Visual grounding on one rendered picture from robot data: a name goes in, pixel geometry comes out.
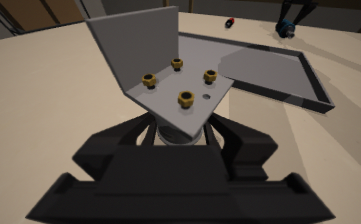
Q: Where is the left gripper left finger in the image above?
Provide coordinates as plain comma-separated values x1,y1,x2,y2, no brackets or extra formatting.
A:
83,112,157,145

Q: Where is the red hand nut driver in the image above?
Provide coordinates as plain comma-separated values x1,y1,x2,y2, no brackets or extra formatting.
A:
225,18,234,28

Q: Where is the grey metal l-shaped bracket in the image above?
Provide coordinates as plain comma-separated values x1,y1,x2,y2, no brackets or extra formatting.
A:
84,6,234,142

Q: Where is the dark grey cylinder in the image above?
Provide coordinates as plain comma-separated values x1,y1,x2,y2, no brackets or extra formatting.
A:
154,116,204,145

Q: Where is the dark blue nut driver barrel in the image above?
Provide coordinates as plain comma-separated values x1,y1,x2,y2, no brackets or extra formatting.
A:
276,19,295,39

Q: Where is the brass hex nut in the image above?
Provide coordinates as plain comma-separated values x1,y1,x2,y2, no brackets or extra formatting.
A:
171,58,183,68
142,74,156,86
203,70,217,82
178,91,194,107

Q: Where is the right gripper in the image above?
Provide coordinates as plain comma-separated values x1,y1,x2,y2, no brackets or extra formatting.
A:
276,0,319,30

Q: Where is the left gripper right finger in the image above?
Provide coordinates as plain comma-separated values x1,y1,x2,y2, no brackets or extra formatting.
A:
203,112,278,172

